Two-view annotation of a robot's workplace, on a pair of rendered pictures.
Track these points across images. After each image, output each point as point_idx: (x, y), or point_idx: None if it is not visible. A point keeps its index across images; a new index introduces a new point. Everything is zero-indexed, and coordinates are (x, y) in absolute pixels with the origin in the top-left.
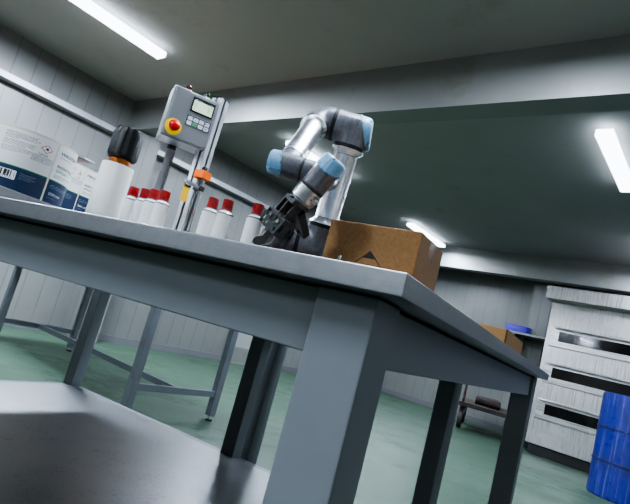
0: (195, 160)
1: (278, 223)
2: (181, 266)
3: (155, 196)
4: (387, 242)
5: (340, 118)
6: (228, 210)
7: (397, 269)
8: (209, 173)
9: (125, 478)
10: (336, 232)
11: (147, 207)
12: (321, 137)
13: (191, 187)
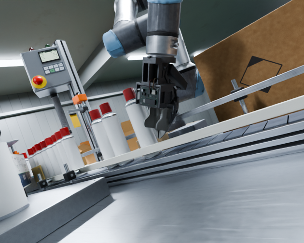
0: (71, 92)
1: (157, 93)
2: None
3: (60, 136)
4: (265, 35)
5: None
6: (108, 112)
7: (298, 51)
8: (82, 94)
9: None
10: (205, 64)
11: (60, 147)
12: (136, 9)
13: None
